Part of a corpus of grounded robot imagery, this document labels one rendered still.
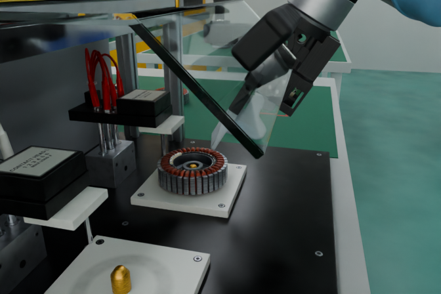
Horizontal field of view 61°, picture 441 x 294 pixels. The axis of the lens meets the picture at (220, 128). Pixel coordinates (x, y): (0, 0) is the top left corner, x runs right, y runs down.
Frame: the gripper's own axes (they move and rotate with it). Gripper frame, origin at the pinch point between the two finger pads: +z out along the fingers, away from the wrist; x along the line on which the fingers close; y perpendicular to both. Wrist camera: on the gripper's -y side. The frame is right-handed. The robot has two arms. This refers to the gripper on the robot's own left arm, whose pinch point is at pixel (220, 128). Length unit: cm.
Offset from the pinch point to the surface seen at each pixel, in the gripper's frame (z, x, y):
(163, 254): 9.1, -18.4, 2.7
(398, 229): 46, 114, 95
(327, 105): 2, 58, 22
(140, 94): 2.4, -0.2, -13.4
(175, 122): 3.0, -0.6, -6.4
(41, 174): 0.8, -27.0, -10.6
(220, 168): 4.9, -1.7, 3.4
